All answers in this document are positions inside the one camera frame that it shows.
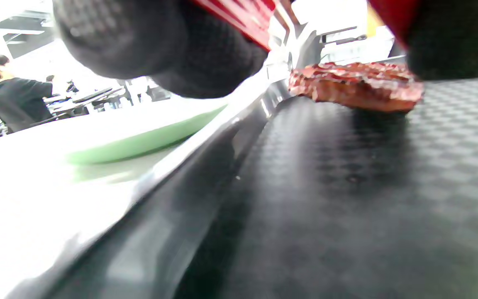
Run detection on red-brown grilled steak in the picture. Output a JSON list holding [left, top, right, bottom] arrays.
[[289, 62, 424, 113]]

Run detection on person's left hand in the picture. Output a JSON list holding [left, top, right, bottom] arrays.
[[52, 0, 478, 99]]

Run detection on black plastic tray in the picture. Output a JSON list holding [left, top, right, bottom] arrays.
[[7, 75, 478, 299]]

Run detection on green plate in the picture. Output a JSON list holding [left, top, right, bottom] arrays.
[[67, 104, 228, 165]]

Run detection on red-handled kitchen tongs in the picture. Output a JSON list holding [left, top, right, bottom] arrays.
[[191, 0, 424, 71]]

